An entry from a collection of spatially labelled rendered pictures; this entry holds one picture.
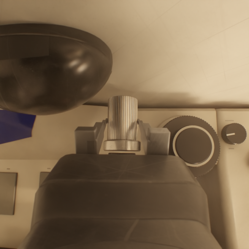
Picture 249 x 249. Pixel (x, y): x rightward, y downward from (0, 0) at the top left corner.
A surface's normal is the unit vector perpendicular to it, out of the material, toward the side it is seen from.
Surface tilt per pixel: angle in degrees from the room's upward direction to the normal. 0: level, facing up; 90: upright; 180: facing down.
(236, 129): 90
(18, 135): 48
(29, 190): 90
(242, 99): 0
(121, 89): 0
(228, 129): 90
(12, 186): 90
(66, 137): 81
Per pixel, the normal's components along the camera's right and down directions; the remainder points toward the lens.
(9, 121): 0.16, 0.02
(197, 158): -0.06, -0.15
